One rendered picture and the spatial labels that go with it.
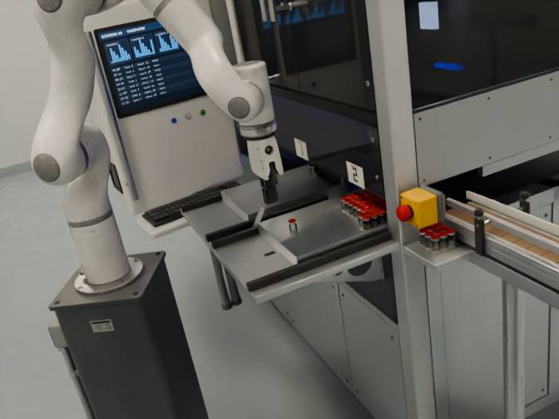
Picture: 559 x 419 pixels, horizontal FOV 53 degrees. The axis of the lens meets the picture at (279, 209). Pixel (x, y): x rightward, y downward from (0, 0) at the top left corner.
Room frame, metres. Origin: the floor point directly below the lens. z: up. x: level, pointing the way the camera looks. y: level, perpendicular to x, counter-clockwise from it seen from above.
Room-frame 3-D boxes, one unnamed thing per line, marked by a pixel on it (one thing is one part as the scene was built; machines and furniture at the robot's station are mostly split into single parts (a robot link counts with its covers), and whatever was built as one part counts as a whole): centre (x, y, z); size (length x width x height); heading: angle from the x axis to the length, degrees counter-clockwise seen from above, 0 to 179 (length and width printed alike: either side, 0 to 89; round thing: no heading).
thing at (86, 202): (1.45, 0.49, 1.16); 0.19 x 0.12 x 0.24; 164
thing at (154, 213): (2.00, 0.30, 0.82); 0.40 x 0.14 x 0.02; 117
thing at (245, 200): (1.73, -0.02, 0.90); 0.34 x 0.26 x 0.04; 110
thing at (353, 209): (1.44, -0.22, 0.90); 0.18 x 0.02 x 0.05; 20
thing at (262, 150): (1.28, 0.01, 1.18); 0.10 x 0.08 x 0.11; 20
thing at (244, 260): (1.54, -0.01, 0.87); 0.70 x 0.48 x 0.02; 20
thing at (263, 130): (1.27, 0.01, 1.24); 0.09 x 0.08 x 0.03; 20
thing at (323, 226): (1.41, -0.13, 0.90); 0.34 x 0.26 x 0.04; 110
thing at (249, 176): (2.25, 0.07, 0.73); 1.98 x 0.01 x 0.25; 20
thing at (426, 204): (1.21, -0.33, 0.99); 0.08 x 0.07 x 0.07; 110
